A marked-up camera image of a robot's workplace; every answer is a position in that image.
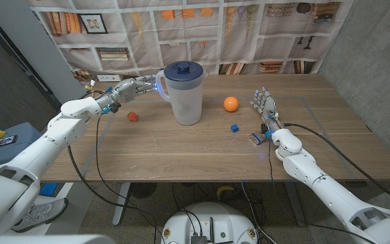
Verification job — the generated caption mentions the printed bookshelf backdrop cloth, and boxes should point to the printed bookshelf backdrop cloth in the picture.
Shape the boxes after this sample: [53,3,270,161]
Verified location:
[25,0,355,92]

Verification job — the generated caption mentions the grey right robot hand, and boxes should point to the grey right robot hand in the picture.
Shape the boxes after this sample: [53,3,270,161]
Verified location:
[249,85,284,134]

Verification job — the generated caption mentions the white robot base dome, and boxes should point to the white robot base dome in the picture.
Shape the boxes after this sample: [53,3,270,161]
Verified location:
[160,202,259,244]

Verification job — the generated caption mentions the white table leg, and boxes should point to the white table leg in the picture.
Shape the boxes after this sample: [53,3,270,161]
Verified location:
[112,182,131,226]

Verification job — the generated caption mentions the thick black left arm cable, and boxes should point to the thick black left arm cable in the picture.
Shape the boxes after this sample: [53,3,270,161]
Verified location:
[66,144,158,244]

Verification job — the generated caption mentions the dark blue pitcher lid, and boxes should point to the dark blue pitcher lid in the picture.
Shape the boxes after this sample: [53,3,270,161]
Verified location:
[163,60,204,82]

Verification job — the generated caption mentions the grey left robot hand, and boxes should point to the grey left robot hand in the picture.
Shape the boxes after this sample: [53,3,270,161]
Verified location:
[95,75,159,107]

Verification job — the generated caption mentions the white wall power outlet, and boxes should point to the white wall power outlet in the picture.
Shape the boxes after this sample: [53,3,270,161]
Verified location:
[96,74,124,83]

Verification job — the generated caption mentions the white robot torso edge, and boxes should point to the white robot torso edge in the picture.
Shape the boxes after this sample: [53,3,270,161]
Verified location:
[0,234,116,244]

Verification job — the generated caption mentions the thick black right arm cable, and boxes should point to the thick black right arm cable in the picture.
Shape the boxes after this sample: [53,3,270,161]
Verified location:
[284,122,390,211]

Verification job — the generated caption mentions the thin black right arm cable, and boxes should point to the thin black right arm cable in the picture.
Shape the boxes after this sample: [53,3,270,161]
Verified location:
[267,138,381,244]

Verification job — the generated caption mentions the black floor cable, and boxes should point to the black floor cable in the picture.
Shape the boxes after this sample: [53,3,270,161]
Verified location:
[240,182,278,244]

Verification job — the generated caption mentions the yellow banana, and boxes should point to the yellow banana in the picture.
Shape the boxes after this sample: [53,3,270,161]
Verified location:
[216,185,236,200]

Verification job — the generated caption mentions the black smartphone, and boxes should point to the black smartphone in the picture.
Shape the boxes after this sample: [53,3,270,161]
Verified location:
[0,134,19,150]

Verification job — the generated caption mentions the translucent plastic pitcher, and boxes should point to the translucent plastic pitcher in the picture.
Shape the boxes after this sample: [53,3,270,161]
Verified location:
[154,69,209,126]

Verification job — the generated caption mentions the white platform with blue pads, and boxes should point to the white platform with blue pads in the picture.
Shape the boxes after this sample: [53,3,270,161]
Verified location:
[35,182,96,237]

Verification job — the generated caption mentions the orange ball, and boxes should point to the orange ball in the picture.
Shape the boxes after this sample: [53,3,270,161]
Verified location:
[223,96,240,113]

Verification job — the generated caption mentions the silver blue padlock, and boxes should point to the silver blue padlock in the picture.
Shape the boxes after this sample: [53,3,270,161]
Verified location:
[249,131,267,146]

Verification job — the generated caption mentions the grey sneaker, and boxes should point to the grey sneaker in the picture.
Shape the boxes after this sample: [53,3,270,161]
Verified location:
[11,197,69,234]

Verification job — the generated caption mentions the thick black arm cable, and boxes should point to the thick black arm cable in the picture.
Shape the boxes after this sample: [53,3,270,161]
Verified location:
[66,144,158,244]
[284,122,390,211]

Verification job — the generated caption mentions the black round floor fan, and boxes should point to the black round floor fan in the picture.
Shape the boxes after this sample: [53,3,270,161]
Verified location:
[129,182,158,199]

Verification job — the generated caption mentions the grey table leg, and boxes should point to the grey table leg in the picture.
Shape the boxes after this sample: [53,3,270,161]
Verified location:
[284,182,307,227]

